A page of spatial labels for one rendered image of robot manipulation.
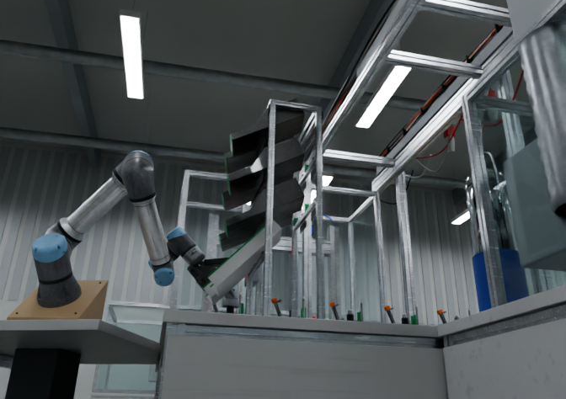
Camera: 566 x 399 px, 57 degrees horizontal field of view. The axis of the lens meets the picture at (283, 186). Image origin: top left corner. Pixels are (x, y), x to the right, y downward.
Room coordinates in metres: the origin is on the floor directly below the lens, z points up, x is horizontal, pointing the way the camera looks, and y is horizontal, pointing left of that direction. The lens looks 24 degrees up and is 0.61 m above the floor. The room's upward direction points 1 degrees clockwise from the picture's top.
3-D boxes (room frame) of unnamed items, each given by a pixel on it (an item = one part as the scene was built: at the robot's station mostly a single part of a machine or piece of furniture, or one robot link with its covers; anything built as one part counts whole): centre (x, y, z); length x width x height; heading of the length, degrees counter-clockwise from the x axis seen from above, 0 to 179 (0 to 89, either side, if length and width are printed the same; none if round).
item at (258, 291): (2.30, 0.10, 1.46); 0.03 x 0.03 x 1.00; 13
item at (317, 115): (1.75, 0.00, 1.26); 0.36 x 0.21 x 0.80; 13
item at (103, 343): (1.94, 0.77, 0.84); 0.90 x 0.70 x 0.03; 172
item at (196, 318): (2.18, -0.23, 0.85); 1.50 x 1.41 x 0.03; 13
